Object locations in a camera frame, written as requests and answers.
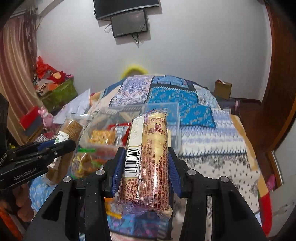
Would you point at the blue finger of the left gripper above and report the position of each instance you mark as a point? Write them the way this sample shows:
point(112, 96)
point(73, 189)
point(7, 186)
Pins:
point(29, 149)
point(17, 171)

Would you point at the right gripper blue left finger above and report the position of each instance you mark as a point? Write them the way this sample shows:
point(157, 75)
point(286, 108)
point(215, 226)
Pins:
point(58, 218)

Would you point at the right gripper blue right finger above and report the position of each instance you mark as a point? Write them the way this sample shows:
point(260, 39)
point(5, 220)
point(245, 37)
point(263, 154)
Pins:
point(232, 217)

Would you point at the brown round biscuit pack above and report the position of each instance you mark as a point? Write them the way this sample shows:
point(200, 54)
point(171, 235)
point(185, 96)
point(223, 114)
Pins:
point(66, 142)

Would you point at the green fried snack bag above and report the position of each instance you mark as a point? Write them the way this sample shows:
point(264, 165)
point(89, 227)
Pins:
point(87, 161)

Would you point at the red sausage snack pack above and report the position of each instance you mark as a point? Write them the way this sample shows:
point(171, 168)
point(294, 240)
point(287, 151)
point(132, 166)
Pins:
point(122, 131)

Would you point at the long biscuit sleeve pack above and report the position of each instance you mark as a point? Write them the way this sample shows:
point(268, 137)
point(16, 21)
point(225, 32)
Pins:
point(145, 181)

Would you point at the square cracker pack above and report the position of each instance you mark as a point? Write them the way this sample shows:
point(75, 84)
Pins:
point(103, 137)

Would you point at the person left hand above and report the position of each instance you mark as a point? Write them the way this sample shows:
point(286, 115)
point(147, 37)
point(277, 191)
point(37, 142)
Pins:
point(23, 201)

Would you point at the red box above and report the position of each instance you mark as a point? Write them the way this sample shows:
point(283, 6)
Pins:
point(31, 122)

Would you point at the pink plush toy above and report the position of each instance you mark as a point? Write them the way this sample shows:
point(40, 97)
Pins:
point(47, 118)

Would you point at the green fabric storage box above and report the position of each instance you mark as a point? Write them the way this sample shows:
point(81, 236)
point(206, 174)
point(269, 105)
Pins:
point(60, 96)

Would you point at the white plastic bag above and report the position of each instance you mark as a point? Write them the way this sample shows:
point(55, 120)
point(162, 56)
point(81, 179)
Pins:
point(78, 105)

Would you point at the striped red beige curtain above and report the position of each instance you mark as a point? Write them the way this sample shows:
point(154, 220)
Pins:
point(18, 65)

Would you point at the clear plastic storage bin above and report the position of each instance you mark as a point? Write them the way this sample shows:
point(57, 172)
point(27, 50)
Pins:
point(136, 125)

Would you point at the red toys pile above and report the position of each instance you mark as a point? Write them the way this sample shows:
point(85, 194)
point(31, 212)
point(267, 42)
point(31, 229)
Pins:
point(47, 78)

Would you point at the patchwork bed quilt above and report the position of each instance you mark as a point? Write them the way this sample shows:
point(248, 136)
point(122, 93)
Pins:
point(209, 139)

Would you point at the wooden door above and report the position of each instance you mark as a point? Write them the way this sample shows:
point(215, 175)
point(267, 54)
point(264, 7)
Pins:
point(279, 97)

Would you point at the brown cardboard box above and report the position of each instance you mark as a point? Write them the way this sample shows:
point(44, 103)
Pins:
point(222, 89)

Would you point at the large wall television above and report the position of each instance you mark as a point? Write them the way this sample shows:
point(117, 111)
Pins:
point(106, 8)

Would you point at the small wall monitor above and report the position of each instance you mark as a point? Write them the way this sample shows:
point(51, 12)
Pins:
point(132, 22)

